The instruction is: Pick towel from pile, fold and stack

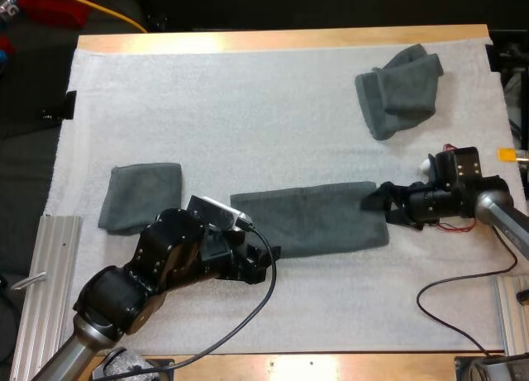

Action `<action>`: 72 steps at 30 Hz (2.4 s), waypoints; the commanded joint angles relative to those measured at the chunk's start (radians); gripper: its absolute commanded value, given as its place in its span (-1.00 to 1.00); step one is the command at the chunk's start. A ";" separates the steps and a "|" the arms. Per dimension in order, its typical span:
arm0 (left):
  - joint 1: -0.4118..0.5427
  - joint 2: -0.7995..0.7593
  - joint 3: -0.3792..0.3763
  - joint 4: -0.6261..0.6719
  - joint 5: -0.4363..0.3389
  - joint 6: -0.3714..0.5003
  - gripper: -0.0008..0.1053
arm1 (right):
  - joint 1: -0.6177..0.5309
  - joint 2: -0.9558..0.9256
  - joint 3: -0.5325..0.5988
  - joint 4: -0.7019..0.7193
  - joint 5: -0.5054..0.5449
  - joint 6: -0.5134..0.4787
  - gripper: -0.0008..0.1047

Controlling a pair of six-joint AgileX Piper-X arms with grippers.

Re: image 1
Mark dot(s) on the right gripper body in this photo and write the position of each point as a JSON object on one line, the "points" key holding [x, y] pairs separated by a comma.
{"points": [[425, 207]]}

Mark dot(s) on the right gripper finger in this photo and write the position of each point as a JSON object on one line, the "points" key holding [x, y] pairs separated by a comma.
{"points": [[374, 199]]}

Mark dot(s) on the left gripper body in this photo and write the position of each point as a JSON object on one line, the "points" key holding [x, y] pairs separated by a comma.
{"points": [[231, 261]]}

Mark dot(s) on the dark grey-green towel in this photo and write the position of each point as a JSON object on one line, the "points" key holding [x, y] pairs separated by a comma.
{"points": [[314, 220]]}

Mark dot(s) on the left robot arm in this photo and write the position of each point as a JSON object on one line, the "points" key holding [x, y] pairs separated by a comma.
{"points": [[165, 240]]}

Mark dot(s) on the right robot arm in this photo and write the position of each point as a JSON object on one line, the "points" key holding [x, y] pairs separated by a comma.
{"points": [[496, 207]]}

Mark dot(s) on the folded grey-green towel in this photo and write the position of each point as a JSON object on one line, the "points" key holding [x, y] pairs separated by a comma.
{"points": [[140, 197]]}

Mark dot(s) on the orange clip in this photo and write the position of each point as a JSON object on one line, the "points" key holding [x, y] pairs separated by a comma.
{"points": [[507, 154]]}

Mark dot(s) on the small silver metal lever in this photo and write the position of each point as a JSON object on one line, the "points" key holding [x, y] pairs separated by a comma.
{"points": [[29, 281]]}

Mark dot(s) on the dark clamp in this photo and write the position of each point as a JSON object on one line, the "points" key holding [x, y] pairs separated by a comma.
{"points": [[68, 105]]}

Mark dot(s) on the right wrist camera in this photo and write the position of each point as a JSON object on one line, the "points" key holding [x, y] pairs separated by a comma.
{"points": [[426, 167]]}

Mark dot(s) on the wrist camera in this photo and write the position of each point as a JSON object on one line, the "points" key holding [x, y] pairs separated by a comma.
{"points": [[215, 213], [426, 167]]}

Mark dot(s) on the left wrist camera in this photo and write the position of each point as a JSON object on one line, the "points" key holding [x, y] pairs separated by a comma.
{"points": [[215, 213]]}

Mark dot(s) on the ribbed aluminium rail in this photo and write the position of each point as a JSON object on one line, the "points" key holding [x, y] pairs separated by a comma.
{"points": [[510, 319], [45, 249]]}

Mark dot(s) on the black arm mount base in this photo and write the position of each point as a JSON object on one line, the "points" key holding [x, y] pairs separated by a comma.
{"points": [[492, 368]]}

